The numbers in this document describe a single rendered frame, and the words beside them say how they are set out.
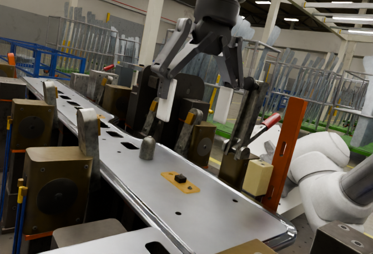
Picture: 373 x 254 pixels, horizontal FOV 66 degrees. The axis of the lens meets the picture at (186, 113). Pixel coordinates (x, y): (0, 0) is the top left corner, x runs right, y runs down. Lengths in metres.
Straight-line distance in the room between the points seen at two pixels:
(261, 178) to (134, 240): 0.28
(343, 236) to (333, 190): 0.64
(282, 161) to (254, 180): 0.06
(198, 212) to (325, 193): 0.61
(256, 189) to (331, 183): 0.47
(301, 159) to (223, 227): 0.71
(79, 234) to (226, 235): 0.20
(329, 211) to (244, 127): 0.48
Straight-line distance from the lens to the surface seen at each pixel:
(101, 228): 0.43
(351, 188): 0.97
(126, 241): 0.38
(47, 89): 0.80
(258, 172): 0.56
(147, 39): 4.64
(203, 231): 0.43
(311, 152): 1.12
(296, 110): 0.56
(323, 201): 1.02
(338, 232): 0.36
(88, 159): 0.48
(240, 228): 0.46
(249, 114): 0.63
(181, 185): 0.54
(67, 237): 0.42
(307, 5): 8.55
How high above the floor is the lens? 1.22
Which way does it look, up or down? 10 degrees down
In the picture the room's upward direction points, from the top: 12 degrees clockwise
